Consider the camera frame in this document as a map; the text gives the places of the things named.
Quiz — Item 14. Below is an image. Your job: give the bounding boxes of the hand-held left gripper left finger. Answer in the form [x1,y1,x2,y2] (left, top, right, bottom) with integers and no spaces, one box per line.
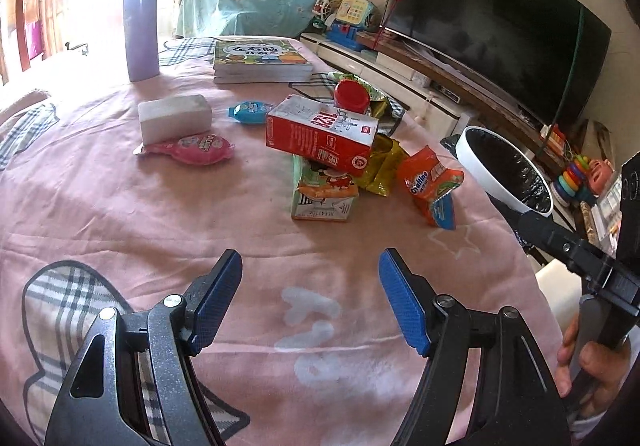
[44,249,251,446]

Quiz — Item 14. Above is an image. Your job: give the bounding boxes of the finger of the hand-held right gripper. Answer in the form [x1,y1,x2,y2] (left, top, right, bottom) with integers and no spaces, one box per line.
[517,212,608,287]

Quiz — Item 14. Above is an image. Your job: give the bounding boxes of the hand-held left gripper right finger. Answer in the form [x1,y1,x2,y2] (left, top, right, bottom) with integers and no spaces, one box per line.
[378,248,571,446]

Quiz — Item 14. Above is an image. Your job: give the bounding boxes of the white trash bin black bag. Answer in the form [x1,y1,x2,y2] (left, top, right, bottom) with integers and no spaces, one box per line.
[440,125,556,219]

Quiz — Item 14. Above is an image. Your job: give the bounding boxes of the pink drink pouch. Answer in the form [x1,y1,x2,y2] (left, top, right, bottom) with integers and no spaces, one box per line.
[133,133,237,168]

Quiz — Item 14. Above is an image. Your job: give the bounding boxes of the white foam block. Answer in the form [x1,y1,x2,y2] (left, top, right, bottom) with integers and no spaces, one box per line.
[137,94,213,145]

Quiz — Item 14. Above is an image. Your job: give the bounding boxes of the blue drink pouch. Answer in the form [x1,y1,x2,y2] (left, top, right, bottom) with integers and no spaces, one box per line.
[227,99,275,126]

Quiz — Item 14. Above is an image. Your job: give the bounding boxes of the person's right hand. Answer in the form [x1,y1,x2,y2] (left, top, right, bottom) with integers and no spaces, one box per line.
[556,311,633,408]

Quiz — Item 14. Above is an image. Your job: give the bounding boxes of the clear plastic drawer box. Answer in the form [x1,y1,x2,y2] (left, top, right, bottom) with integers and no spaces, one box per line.
[580,186,626,247]

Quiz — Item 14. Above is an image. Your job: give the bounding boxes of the pink plastic toy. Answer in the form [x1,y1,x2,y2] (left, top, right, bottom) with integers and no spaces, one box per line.
[587,158,621,197]

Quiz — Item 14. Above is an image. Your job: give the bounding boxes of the pink blanket plaid patches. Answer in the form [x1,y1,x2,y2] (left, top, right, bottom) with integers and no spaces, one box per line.
[0,36,566,446]

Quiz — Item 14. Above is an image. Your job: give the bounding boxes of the orange snack packet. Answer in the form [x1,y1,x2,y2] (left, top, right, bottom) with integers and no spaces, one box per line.
[395,145,466,230]

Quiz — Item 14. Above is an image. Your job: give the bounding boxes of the orange green drink carton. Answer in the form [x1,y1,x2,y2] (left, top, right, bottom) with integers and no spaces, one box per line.
[290,156,361,223]

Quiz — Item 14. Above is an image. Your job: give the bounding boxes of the gold snack wrapper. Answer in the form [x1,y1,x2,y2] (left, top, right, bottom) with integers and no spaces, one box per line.
[355,133,411,197]

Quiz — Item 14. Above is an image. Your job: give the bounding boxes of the green stick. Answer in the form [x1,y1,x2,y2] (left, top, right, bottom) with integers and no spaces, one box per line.
[550,6,586,127]

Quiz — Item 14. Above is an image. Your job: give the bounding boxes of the red drink carton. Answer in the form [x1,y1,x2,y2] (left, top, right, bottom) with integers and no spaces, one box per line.
[266,94,381,177]

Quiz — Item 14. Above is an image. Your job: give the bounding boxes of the red round lid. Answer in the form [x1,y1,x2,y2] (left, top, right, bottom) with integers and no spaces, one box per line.
[332,80,372,116]

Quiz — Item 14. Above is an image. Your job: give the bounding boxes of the black television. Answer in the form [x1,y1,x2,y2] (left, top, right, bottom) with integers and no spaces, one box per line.
[381,0,613,127]

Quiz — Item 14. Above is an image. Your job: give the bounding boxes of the book with white pages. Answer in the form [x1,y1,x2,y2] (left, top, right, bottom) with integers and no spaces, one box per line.
[214,68,314,86]

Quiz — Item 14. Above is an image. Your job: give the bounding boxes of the green cover children's book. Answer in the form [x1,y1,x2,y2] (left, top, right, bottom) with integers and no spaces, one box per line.
[212,38,314,74]

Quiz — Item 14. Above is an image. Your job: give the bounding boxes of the white television cabinet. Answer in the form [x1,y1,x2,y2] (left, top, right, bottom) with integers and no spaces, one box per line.
[300,31,601,207]

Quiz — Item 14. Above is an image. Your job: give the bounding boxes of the blue toy cash register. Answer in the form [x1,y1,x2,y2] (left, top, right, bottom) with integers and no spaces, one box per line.
[327,23,366,52]

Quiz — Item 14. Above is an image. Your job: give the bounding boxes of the purple water bottle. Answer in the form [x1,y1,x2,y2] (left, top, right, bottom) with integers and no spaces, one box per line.
[122,0,161,83]

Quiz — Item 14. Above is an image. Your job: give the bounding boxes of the light blue floral cloth cover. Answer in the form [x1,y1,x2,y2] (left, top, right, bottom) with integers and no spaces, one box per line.
[176,0,323,39]

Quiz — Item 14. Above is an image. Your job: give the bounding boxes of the white toy fan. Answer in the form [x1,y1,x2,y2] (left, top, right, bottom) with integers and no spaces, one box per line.
[313,0,343,24]

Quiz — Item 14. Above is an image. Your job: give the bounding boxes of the rainbow stacking ring toy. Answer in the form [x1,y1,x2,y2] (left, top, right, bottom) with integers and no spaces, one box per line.
[552,153,596,207]

